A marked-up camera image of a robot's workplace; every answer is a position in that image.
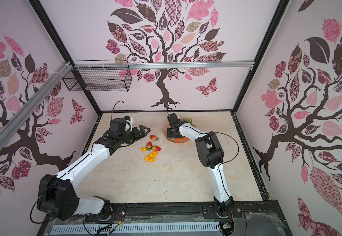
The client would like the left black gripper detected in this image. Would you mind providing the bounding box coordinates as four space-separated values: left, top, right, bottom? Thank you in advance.
119 125 151 145

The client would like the pink leaf-shaped bowl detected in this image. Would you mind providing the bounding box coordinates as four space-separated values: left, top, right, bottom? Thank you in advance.
162 120 189 144

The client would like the red strawberry with leaves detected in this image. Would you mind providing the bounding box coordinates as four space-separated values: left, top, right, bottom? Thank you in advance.
146 142 153 151

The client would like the pale red strawberry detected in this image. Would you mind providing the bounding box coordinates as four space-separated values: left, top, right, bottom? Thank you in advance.
152 146 161 151

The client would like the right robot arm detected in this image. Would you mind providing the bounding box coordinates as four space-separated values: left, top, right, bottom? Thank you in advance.
167 113 234 217

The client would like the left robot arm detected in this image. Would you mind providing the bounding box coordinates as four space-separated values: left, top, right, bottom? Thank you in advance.
34 116 151 220

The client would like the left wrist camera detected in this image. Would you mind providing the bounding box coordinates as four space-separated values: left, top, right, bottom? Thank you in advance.
124 116 134 129

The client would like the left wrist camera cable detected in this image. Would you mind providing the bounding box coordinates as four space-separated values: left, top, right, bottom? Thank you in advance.
111 100 126 120

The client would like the black wire basket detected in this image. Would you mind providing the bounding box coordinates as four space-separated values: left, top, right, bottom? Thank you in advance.
63 59 132 92

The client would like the back aluminium rail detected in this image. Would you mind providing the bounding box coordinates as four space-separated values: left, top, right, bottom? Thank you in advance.
73 61 255 70

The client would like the aluminium rail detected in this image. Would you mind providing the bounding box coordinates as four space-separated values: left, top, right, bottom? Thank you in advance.
0 62 72 151
73 61 255 70

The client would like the white slotted cable duct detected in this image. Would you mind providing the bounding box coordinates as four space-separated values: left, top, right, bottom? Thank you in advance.
49 222 222 236

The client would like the black base frame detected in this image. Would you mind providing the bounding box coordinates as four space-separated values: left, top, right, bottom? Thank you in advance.
37 200 292 236

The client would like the left aluminium rail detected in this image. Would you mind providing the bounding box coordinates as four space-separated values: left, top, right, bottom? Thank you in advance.
0 62 72 151

